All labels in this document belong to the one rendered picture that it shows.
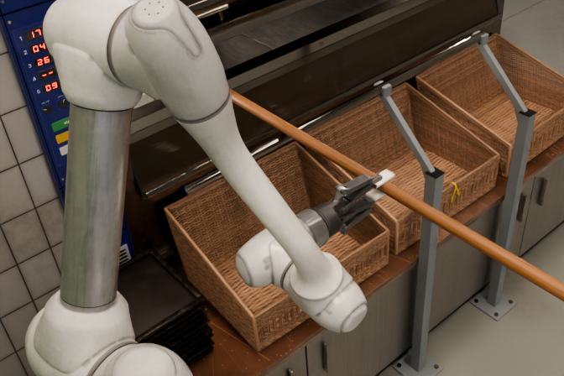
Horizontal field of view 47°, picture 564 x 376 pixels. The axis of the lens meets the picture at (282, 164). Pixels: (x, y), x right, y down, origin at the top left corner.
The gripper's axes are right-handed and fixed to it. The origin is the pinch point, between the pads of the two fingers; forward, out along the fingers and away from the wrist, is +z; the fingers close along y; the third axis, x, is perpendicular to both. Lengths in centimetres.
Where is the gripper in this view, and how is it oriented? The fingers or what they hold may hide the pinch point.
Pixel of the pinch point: (380, 185)
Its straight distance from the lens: 154.9
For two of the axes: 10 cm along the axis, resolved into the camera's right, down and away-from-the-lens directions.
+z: 7.6, -4.2, 4.9
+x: 6.4, 4.2, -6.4
